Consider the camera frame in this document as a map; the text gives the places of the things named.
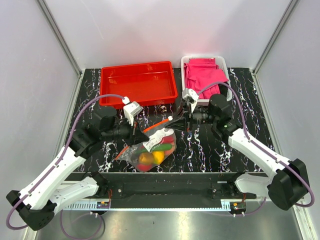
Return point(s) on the right aluminium frame post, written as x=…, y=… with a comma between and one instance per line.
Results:
x=276, y=33

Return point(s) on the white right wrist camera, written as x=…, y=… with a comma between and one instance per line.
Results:
x=191, y=98

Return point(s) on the red plastic tray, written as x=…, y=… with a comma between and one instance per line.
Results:
x=149, y=84

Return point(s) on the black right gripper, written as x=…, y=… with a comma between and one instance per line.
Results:
x=180, y=124

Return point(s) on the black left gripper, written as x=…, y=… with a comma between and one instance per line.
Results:
x=136, y=137

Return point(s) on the white plastic basket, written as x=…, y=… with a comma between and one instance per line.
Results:
x=217, y=89

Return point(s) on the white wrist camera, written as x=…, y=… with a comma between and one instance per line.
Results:
x=191, y=98
x=131, y=110

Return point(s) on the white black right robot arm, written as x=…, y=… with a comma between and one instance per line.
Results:
x=286, y=181

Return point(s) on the pink cloth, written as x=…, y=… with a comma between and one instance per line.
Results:
x=200, y=72

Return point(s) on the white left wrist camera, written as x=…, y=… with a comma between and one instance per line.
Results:
x=131, y=110

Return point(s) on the white slotted cable duct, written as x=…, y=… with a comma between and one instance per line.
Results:
x=88, y=206

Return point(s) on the clear zip top bag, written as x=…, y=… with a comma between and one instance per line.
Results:
x=150, y=154

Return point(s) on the black marble pattern mat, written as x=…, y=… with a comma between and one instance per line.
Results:
x=197, y=151

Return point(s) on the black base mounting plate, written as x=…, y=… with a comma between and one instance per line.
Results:
x=172, y=190

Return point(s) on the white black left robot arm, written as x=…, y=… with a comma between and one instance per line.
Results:
x=41, y=200

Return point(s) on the left aluminium frame post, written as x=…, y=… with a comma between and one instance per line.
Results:
x=44, y=8

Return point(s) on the aluminium frame post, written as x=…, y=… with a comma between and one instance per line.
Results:
x=44, y=8
x=276, y=33

